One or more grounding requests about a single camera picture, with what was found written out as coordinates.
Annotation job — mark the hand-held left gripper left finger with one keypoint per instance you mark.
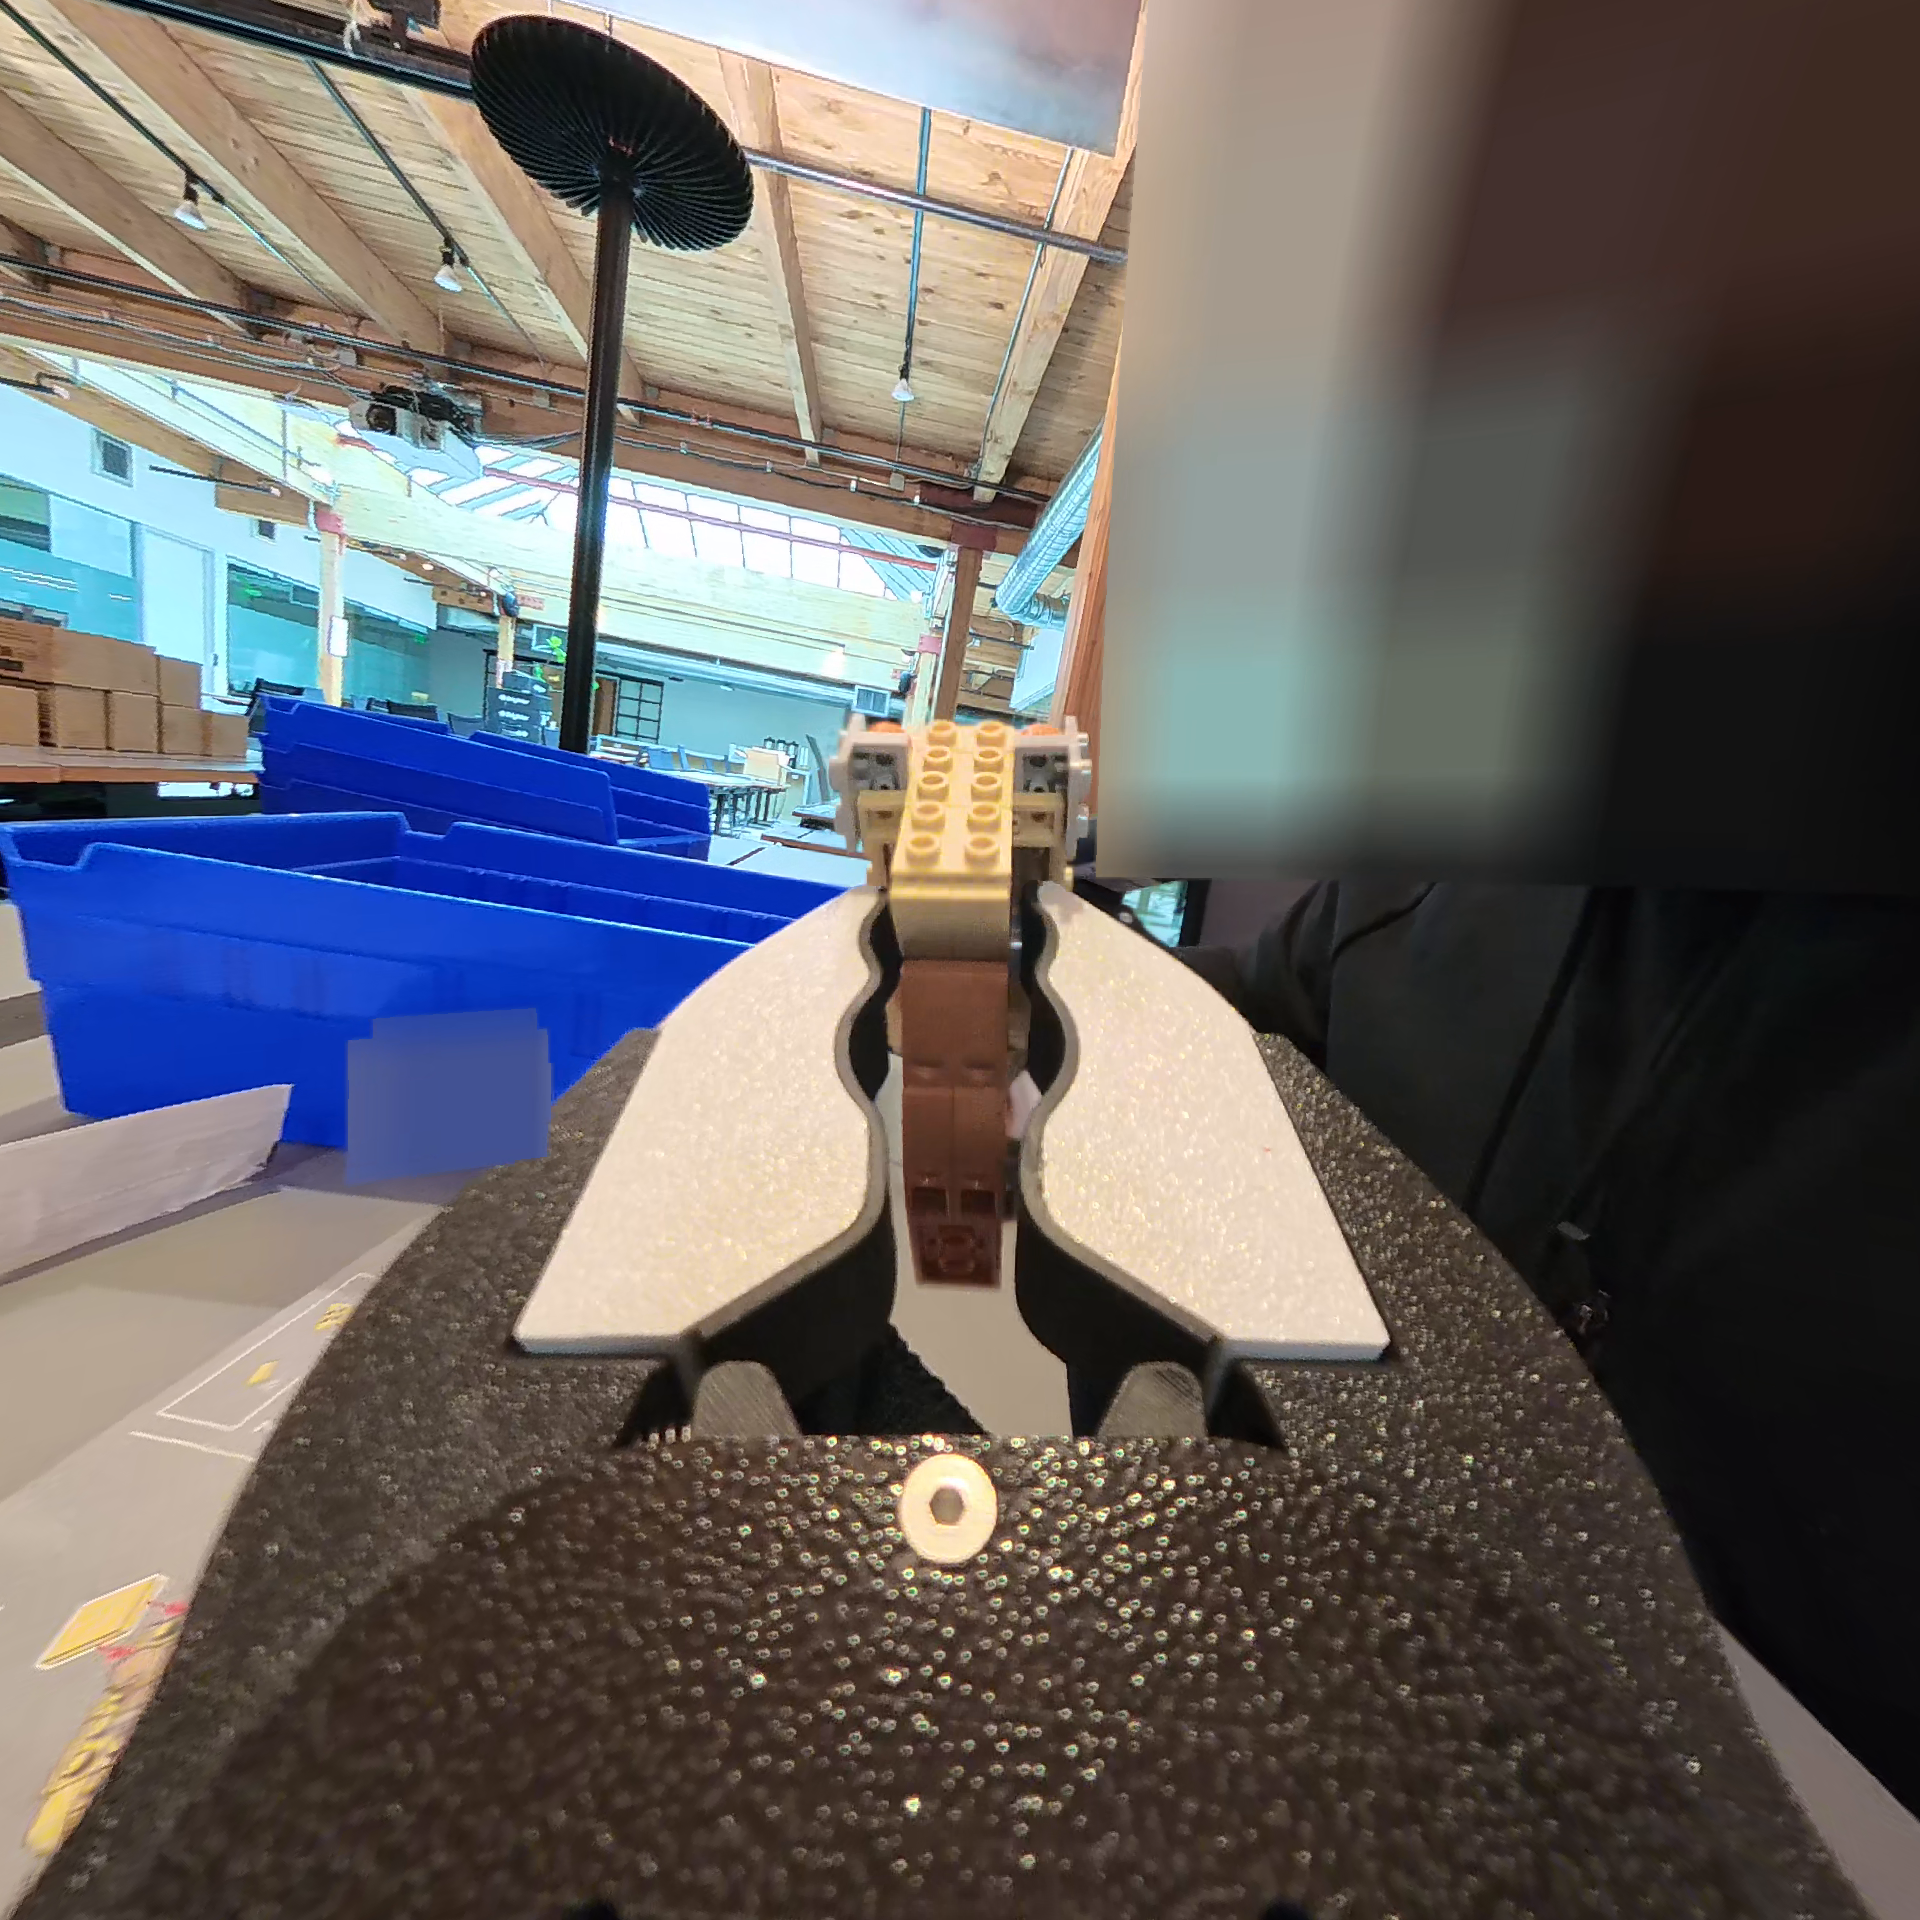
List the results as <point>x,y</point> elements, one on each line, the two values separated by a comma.
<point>721,1186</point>

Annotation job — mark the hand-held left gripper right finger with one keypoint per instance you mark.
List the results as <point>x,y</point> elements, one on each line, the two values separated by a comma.
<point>1201,1186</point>

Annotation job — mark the tan brick model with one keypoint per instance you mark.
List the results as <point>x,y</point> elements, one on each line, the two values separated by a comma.
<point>962,901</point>

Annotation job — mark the blue plastic bin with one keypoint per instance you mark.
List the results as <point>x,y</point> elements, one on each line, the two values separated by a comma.
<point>241,960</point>
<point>453,776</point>

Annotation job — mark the grey desk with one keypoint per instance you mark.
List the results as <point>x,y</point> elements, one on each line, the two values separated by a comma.
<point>61,1335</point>

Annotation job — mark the person's black jacket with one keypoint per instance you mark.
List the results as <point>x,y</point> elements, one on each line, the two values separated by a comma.
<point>1623,1260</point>

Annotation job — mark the grey instruction booklet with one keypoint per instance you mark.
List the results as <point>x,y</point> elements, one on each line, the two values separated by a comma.
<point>152,1500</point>

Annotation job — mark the brown cardboard box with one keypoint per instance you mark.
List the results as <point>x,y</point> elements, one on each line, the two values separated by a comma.
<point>107,685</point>

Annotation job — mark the black ceiling projector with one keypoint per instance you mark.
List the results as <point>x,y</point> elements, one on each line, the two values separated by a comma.
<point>415,421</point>

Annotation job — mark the black pole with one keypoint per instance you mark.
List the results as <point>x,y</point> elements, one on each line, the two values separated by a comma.
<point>611,153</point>

